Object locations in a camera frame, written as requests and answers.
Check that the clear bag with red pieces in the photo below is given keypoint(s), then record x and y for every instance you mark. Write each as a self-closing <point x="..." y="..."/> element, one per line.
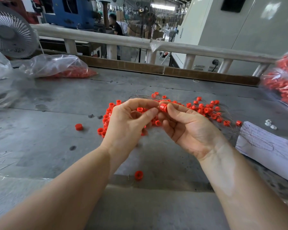
<point x="58" y="66"/>

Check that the brown wooden board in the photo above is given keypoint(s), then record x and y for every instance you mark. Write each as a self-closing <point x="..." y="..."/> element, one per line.
<point x="138" y="66"/>

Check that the blue industrial machine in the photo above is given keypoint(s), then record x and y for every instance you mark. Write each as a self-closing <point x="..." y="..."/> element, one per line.
<point x="77" y="12"/>

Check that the red industrial machine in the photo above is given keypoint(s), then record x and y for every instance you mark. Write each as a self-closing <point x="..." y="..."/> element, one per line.
<point x="8" y="3"/>

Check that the large clear bag red pieces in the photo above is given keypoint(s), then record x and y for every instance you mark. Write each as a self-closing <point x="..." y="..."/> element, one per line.
<point x="283" y="81"/>

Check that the person's right hand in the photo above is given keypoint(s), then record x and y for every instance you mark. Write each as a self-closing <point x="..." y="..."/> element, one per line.
<point x="194" y="131"/>

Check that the pile of red plastic rings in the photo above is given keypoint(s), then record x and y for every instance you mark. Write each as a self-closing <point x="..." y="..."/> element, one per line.
<point x="206" y="108"/>

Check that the small clear plastic piece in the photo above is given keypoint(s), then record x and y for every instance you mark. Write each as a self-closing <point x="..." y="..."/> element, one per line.
<point x="268" y="122"/>
<point x="273" y="127"/>

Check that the large grey machine cabinet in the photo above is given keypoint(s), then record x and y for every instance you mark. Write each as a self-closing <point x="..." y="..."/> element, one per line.
<point x="265" y="27"/>

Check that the white desk fan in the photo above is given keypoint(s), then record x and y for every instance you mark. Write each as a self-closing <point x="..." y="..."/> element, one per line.
<point x="10" y="31"/>

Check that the person's right forearm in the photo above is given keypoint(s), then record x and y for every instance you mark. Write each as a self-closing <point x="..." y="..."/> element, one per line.
<point x="252" y="189"/>

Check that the person's left forearm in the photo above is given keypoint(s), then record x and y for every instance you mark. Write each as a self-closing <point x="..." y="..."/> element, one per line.
<point x="50" y="197"/>

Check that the black pedestal fan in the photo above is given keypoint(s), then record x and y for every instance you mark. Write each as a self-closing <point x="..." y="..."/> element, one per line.
<point x="149" y="19"/>

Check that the white paper sheet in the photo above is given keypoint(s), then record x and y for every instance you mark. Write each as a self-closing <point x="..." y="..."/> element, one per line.
<point x="269" y="152"/>

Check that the person's left hand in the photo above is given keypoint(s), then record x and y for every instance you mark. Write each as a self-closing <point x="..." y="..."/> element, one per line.
<point x="125" y="131"/>

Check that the white metal railing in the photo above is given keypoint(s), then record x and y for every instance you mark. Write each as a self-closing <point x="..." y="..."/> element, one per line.
<point x="114" y="39"/>

